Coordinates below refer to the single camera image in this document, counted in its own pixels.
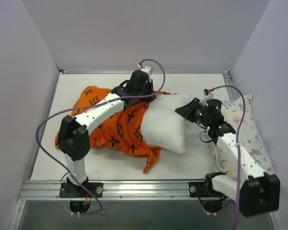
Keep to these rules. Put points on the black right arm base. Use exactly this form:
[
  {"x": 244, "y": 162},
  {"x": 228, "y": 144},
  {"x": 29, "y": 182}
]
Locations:
[{"x": 201, "y": 190}]

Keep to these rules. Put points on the aluminium back rail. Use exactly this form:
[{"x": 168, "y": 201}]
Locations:
[{"x": 89, "y": 71}]

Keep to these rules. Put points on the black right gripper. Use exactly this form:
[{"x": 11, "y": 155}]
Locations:
[{"x": 193, "y": 112}]

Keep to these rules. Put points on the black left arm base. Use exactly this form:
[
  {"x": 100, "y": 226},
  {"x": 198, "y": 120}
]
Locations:
[{"x": 69, "y": 190}]

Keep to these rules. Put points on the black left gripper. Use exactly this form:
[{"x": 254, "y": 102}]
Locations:
[{"x": 143, "y": 89}]

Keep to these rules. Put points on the aluminium front rail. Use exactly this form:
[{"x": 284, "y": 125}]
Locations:
[{"x": 146, "y": 189}]

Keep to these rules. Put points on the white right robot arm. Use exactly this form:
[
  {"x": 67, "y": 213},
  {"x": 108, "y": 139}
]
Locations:
[{"x": 226, "y": 138}]

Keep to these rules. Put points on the orange black-patterned pillowcase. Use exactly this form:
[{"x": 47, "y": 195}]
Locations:
[{"x": 123, "y": 131}]

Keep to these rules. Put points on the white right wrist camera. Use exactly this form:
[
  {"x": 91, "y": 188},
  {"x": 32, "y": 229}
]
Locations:
[{"x": 208, "y": 94}]

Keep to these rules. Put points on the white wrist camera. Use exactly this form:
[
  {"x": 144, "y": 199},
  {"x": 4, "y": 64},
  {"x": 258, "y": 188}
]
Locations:
[
  {"x": 208, "y": 94},
  {"x": 146, "y": 69}
]

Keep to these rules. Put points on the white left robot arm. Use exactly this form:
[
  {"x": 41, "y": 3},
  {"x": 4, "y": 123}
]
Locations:
[{"x": 74, "y": 132}]

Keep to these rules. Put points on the aluminium rail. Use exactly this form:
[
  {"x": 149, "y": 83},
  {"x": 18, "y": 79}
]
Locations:
[
  {"x": 146, "y": 189},
  {"x": 89, "y": 71}
]

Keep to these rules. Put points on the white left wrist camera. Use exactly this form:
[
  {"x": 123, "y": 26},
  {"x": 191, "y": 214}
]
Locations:
[{"x": 146, "y": 69}]

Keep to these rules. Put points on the white floral pillow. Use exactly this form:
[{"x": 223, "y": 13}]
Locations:
[{"x": 249, "y": 136}]

